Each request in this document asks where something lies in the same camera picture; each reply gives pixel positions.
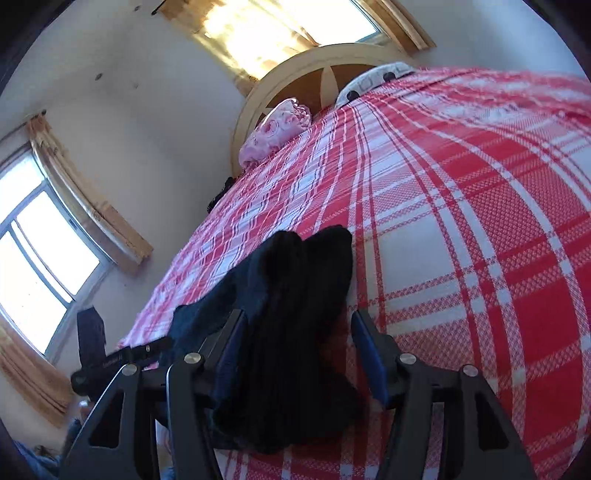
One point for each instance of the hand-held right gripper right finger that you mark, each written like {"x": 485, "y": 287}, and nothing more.
{"x": 369, "y": 355}

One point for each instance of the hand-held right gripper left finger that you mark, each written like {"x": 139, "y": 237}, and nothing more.
{"x": 229, "y": 353}

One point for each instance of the black pants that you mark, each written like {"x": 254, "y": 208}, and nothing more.
{"x": 286, "y": 323}

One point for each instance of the yellow patterned curtain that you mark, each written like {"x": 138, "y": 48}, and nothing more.
{"x": 92, "y": 207}
{"x": 27, "y": 378}

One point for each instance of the dark cloth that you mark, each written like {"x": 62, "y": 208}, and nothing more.
{"x": 37, "y": 461}

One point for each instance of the sliding glass window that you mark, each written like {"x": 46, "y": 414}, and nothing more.
{"x": 46, "y": 258}

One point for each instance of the red plaid blanket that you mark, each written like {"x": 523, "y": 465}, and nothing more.
{"x": 461, "y": 230}

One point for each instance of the black object beside bed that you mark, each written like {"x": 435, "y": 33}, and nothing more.
{"x": 221, "y": 194}

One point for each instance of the pink pillow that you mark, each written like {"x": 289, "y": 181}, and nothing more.
{"x": 277, "y": 129}

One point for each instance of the white patterned pillow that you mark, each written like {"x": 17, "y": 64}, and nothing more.
{"x": 369, "y": 83}

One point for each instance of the round wooden headboard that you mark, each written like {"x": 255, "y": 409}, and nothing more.
{"x": 295, "y": 78}

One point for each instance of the sheer yellow curtain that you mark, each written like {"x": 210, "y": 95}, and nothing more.
{"x": 249, "y": 37}

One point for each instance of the yellow curtain with wood pattern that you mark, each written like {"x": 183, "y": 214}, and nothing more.
{"x": 406, "y": 27}

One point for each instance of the window behind headboard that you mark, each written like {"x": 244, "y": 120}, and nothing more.
{"x": 341, "y": 18}

